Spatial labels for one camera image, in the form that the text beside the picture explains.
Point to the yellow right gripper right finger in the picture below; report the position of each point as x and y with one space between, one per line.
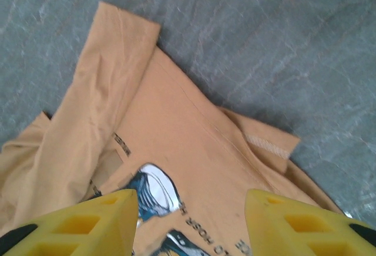
293 229

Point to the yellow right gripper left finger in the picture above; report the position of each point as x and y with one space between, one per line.
88 229

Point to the orange printed t-shirt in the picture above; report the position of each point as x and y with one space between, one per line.
176 127

